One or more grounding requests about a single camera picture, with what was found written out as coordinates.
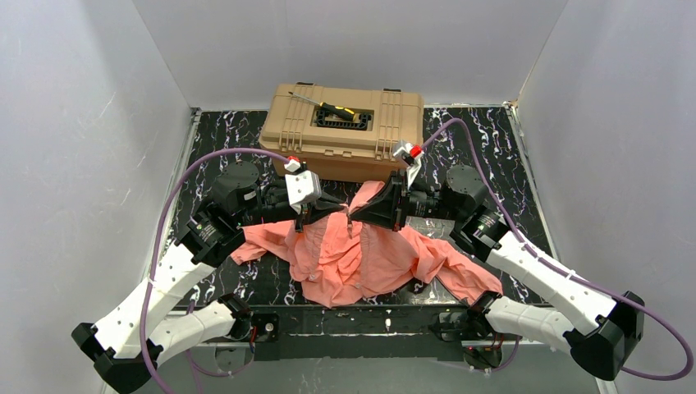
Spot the pink jacket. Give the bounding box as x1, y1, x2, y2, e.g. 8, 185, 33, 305
231, 181, 502, 308

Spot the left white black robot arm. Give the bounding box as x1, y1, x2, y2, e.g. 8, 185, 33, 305
71, 160, 343, 393

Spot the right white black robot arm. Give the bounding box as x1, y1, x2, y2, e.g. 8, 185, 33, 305
350, 165, 644, 381

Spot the tan plastic toolbox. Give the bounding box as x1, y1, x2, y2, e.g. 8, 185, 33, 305
259, 83, 424, 183

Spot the black yellow screwdriver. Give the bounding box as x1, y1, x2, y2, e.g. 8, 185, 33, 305
288, 91, 358, 121

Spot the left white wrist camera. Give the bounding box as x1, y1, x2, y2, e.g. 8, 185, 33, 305
284, 156, 322, 214

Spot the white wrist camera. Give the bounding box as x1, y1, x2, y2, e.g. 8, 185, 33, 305
284, 156, 322, 214
391, 140, 424, 189

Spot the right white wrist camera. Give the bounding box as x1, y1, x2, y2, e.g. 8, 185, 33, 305
391, 140, 424, 189

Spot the black toolbox handle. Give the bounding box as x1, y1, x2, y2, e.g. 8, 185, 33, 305
313, 108, 373, 131

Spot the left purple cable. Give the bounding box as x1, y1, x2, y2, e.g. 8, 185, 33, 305
139, 148, 295, 394

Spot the purple cable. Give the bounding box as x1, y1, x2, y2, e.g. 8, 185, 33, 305
139, 148, 295, 394
419, 117, 695, 382

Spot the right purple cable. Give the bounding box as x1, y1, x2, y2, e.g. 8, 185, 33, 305
419, 117, 695, 382

